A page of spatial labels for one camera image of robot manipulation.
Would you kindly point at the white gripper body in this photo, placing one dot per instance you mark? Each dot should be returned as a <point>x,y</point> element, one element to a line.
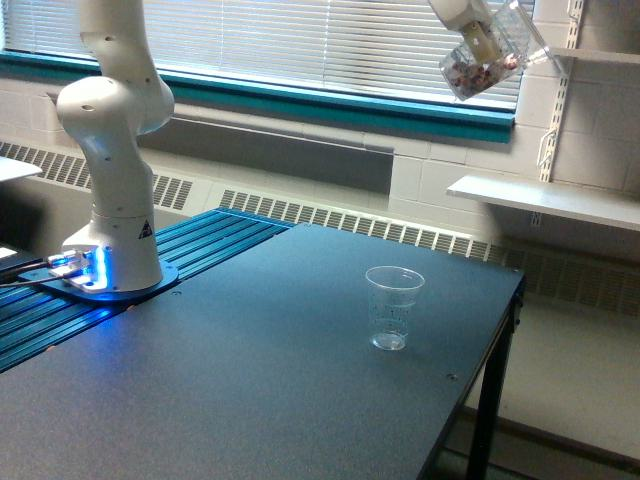
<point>455,15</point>

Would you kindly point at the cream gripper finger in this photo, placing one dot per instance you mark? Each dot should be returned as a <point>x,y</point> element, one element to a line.
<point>481,42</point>

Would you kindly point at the clear plastic cup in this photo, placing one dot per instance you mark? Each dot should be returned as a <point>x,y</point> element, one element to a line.
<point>392,293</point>
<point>516,35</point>

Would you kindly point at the pink and dark candies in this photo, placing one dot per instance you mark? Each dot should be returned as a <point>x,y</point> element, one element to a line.
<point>471,79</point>

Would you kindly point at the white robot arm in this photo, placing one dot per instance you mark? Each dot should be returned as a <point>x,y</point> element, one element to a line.
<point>105,115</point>

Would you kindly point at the white window blinds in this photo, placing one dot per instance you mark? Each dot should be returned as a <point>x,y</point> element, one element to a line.
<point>386,48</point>

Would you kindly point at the teal window sill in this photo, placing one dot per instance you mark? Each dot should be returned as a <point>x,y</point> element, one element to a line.
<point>437,119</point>

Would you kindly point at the clear plastic cup on table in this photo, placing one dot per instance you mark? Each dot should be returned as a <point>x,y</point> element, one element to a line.
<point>392,293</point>

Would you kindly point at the white baseboard heater vent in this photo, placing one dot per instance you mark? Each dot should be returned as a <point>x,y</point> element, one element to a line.
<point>562,276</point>

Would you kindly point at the black table leg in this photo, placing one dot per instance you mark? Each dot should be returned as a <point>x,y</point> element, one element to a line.
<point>491,390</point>

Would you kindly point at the white board at left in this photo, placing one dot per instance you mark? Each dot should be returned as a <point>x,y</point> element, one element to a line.
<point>11,169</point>

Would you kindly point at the white upper wall shelf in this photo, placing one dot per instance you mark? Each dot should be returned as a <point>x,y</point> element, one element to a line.
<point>596,56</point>

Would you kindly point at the white wall shelf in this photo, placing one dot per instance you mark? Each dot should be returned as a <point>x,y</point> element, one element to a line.
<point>571,202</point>
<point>596,56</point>

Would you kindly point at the white shelf bracket rail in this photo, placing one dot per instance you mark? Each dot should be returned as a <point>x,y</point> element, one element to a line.
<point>550,140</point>

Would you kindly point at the white lower wall shelf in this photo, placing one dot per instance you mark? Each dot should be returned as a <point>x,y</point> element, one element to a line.
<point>571,202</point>

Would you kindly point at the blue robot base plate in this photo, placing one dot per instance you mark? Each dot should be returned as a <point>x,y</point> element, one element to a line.
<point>59,287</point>

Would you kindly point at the blue ribbed aluminium rail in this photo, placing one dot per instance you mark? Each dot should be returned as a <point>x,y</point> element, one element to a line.
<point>33,320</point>

